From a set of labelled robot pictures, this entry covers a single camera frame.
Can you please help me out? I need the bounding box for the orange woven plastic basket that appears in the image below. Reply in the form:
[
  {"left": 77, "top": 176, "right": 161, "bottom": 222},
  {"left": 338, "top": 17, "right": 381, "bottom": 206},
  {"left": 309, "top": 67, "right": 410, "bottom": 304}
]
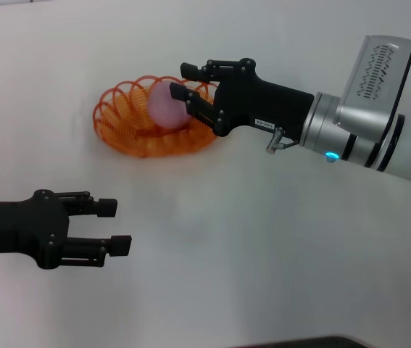
[{"left": 92, "top": 74, "right": 223, "bottom": 160}]

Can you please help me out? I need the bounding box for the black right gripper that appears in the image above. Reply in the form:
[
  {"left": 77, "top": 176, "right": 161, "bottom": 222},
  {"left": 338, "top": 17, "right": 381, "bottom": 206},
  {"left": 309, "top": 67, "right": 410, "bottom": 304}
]
[{"left": 168, "top": 57, "right": 316, "bottom": 141}]

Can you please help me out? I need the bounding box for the dark rounded panel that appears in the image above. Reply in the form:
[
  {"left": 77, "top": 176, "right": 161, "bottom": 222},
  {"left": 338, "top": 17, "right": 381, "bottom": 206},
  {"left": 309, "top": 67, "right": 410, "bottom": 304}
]
[{"left": 226, "top": 333, "right": 369, "bottom": 348}]

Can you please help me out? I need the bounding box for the right gripper cable with connector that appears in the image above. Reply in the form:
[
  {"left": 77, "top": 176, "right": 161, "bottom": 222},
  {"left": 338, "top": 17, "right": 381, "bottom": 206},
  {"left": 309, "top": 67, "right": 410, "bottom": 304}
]
[{"left": 265, "top": 125, "right": 301, "bottom": 154}]

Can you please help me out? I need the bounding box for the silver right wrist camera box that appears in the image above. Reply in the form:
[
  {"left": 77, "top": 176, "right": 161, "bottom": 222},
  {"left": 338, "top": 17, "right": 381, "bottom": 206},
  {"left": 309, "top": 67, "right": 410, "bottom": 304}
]
[{"left": 335, "top": 34, "right": 411, "bottom": 128}]

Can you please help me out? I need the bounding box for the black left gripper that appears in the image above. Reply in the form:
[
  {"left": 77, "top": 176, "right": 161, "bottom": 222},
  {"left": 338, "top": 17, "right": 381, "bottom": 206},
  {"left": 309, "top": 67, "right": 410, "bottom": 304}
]
[{"left": 0, "top": 188, "right": 133, "bottom": 270}]

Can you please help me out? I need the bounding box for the pink peach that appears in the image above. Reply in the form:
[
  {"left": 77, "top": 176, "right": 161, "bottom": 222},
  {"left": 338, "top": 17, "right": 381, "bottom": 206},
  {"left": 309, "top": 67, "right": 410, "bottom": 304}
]
[{"left": 148, "top": 82, "right": 194, "bottom": 133}]

